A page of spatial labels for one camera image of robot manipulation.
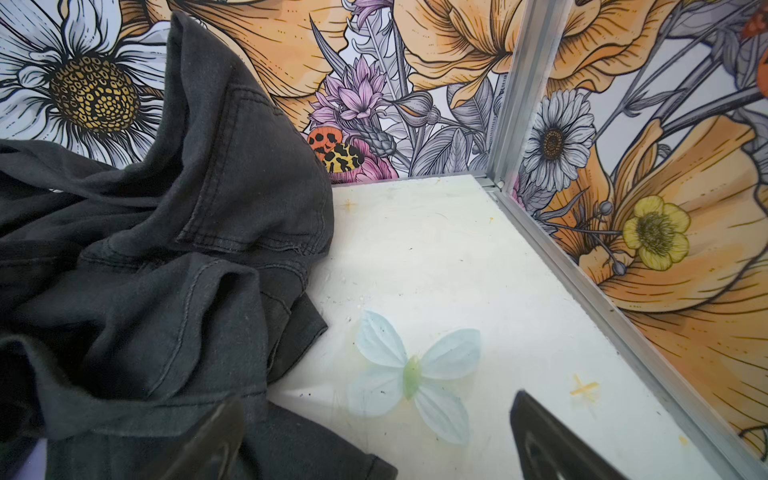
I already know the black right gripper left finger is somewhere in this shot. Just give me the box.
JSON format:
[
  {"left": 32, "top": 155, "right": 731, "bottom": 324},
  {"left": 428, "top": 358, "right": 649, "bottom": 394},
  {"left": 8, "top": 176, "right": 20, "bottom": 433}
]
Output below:
[{"left": 157, "top": 397, "right": 245, "bottom": 479}]

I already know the dark grey cloth garment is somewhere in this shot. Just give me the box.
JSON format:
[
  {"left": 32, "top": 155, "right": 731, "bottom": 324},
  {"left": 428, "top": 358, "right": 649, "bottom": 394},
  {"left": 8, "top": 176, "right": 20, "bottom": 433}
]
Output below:
[{"left": 1, "top": 13, "right": 398, "bottom": 479}]

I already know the aluminium corner frame post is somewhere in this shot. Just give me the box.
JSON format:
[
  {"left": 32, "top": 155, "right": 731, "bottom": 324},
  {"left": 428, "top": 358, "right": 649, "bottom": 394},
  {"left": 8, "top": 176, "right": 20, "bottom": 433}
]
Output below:
[{"left": 487, "top": 1, "right": 571, "bottom": 189}]

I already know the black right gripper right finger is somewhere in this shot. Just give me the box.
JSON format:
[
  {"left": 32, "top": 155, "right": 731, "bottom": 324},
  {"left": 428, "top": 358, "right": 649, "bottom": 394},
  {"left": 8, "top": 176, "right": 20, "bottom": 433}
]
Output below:
[{"left": 509, "top": 390, "right": 627, "bottom": 480}]

